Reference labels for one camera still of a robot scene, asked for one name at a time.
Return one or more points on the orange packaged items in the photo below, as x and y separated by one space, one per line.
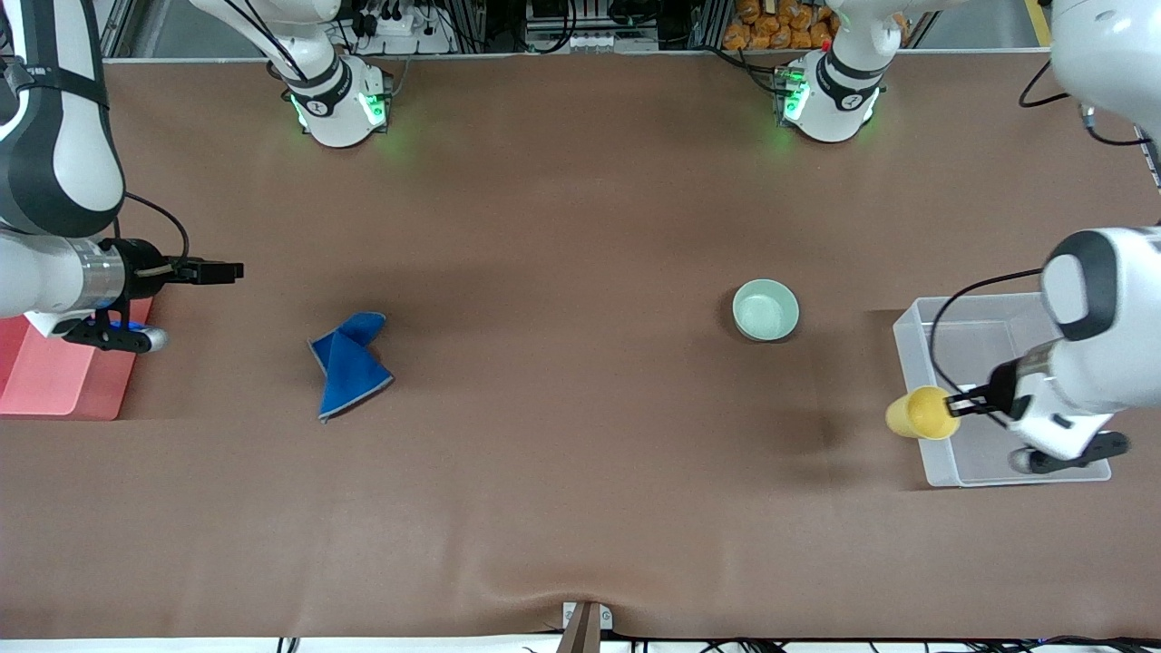
771 32

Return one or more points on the clear plastic bin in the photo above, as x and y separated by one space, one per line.
970 336

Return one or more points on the white connector block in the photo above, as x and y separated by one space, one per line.
608 42

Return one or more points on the pale green bowl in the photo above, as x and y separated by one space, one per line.
766 313

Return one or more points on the pink plastic bin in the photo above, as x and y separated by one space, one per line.
54 381

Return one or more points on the yellow cup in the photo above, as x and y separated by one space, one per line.
916 413

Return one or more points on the blue cloth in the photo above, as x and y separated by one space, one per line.
349 372

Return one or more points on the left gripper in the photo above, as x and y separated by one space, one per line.
1003 384

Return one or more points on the white power strip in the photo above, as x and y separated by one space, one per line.
399 27

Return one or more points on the metal table edge bracket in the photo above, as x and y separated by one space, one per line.
585 630

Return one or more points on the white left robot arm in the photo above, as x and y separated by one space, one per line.
830 100

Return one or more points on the aluminium frame profile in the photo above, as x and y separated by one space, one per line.
116 27

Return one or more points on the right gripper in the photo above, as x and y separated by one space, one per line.
142 268

